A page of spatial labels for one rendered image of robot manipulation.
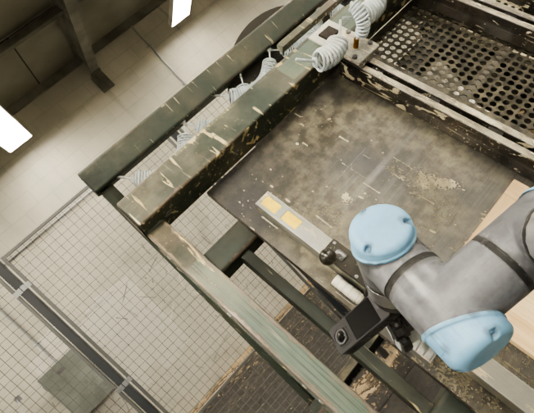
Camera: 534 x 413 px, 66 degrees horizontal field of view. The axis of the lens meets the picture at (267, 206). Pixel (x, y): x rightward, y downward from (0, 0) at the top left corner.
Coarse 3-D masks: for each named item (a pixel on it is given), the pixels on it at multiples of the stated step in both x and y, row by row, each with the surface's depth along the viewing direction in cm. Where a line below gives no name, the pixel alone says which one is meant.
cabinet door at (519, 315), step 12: (516, 180) 107; (516, 192) 105; (504, 204) 104; (492, 216) 103; (480, 228) 102; (468, 240) 101; (528, 300) 93; (516, 312) 92; (528, 312) 92; (516, 324) 90; (528, 324) 90; (516, 336) 89; (528, 336) 89; (528, 348) 88
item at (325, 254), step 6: (324, 252) 88; (330, 252) 88; (336, 252) 98; (342, 252) 98; (324, 258) 88; (330, 258) 87; (336, 258) 88; (342, 258) 97; (324, 264) 88; (330, 264) 88
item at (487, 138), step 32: (320, 32) 127; (352, 32) 126; (352, 64) 125; (384, 64) 123; (384, 96) 125; (416, 96) 116; (448, 96) 115; (448, 128) 116; (480, 128) 109; (512, 160) 108
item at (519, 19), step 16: (416, 0) 144; (432, 0) 140; (448, 0) 136; (464, 0) 133; (480, 0) 133; (448, 16) 140; (464, 16) 136; (480, 16) 132; (496, 16) 129; (512, 16) 128; (528, 16) 127; (496, 32) 132; (512, 32) 129; (528, 32) 125; (528, 48) 129
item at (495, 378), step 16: (256, 208) 111; (288, 208) 107; (304, 224) 105; (304, 240) 103; (320, 240) 102; (480, 368) 85; (496, 368) 85; (480, 384) 87; (496, 384) 84; (512, 384) 83; (512, 400) 82; (528, 400) 82
